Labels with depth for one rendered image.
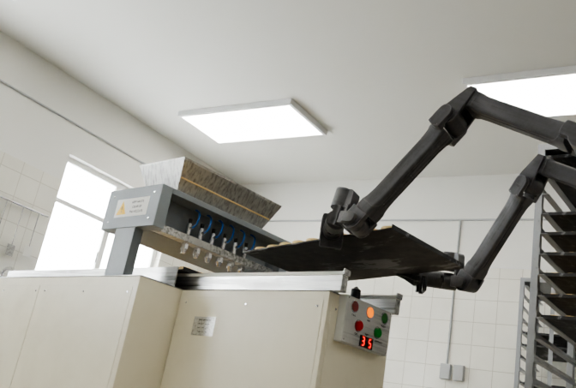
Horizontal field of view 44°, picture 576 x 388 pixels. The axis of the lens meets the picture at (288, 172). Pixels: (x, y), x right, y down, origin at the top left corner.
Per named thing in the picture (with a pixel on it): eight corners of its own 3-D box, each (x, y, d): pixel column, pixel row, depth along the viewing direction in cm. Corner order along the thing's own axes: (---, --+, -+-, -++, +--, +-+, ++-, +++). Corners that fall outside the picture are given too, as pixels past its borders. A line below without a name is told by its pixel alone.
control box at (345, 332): (332, 340, 210) (339, 294, 215) (377, 355, 226) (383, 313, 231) (342, 340, 208) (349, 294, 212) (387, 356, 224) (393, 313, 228)
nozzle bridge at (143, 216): (87, 275, 266) (111, 190, 277) (224, 319, 314) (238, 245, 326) (140, 274, 244) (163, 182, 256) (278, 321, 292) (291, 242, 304)
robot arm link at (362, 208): (456, 109, 187) (472, 130, 194) (442, 100, 191) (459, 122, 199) (345, 228, 188) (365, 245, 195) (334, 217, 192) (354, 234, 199)
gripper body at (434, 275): (418, 265, 244) (440, 268, 244) (417, 294, 240) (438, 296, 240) (423, 259, 238) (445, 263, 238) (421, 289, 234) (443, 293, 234)
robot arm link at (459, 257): (462, 287, 229) (477, 290, 234) (466, 252, 230) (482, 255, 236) (433, 283, 238) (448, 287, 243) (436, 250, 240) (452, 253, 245)
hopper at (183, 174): (129, 197, 282) (138, 164, 286) (229, 240, 319) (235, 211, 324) (177, 191, 262) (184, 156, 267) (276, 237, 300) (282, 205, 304)
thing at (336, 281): (13, 288, 342) (17, 274, 345) (19, 289, 344) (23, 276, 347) (341, 290, 209) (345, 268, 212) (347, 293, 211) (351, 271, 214)
